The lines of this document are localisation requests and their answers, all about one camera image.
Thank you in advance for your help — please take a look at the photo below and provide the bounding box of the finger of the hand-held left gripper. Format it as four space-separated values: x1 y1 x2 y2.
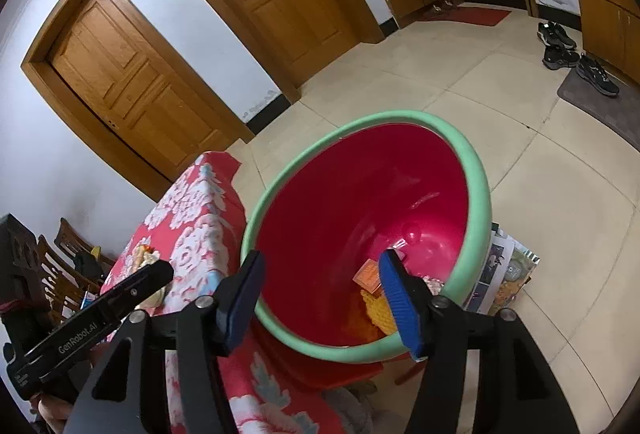
99 259 175 323

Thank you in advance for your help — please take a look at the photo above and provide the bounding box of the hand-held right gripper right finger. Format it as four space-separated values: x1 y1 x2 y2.
377 249 581 434

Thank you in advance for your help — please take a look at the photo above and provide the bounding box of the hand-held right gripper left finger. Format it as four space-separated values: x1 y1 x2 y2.
62 250 266 434

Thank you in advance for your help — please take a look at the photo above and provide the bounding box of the yellow foam mesh sheet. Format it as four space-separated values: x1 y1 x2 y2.
362 289 401 340

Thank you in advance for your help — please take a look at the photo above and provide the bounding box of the large white paper ball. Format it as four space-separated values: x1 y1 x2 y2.
131 246 166 307

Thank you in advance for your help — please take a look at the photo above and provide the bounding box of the red basin with green rim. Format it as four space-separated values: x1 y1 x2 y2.
240 110 493 363

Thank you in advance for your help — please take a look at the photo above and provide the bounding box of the person's left hand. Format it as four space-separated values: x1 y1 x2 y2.
27 391 76 434

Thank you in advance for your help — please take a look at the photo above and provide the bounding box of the wooden dining chair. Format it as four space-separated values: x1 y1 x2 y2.
35 234 101 315
52 217 118 295

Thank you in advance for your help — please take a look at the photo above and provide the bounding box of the red floral tablecloth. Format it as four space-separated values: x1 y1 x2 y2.
100 151 346 434

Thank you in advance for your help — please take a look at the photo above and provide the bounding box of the red plastic stool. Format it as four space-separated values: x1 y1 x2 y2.
252 314 416 392

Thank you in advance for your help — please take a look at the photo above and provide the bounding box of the printed magazine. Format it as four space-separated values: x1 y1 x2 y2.
462 224 541 317

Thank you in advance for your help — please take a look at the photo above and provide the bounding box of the wooden door with keyhole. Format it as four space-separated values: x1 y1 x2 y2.
21 0 256 204

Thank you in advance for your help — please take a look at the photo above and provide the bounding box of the grey floor mat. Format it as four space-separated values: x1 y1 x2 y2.
556 66 640 142

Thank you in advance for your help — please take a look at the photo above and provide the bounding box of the black sneaker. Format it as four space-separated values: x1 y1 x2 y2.
536 21 577 51
575 54 621 97
542 45 581 71

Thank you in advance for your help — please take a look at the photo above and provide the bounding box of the red doormat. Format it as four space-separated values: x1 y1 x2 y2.
417 5 512 27

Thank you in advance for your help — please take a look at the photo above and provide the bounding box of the wooden cabinet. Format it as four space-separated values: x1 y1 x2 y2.
567 0 640 87

